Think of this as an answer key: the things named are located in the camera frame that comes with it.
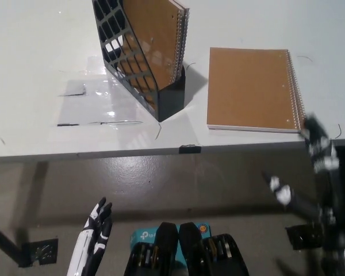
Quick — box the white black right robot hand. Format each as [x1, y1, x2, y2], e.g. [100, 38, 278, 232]
[260, 113, 345, 232]

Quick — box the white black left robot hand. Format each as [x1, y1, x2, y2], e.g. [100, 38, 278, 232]
[65, 196, 114, 276]

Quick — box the brown spiral notebook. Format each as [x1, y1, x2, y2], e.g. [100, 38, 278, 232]
[114, 0, 190, 112]
[206, 47, 308, 135]

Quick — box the black lattice book holder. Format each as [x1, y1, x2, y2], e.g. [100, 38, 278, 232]
[91, 0, 188, 122]

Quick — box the black floor tape patch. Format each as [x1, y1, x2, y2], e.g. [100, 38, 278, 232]
[285, 225, 325, 251]
[20, 236, 59, 267]

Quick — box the teal network device box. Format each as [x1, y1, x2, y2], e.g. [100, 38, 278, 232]
[129, 220, 211, 261]

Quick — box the black table leg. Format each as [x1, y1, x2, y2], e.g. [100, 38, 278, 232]
[0, 220, 29, 267]

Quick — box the black tape strip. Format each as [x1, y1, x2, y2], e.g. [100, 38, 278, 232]
[179, 144, 202, 154]

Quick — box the clear plastic tape sheet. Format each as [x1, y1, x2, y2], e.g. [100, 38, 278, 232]
[56, 56, 146, 128]

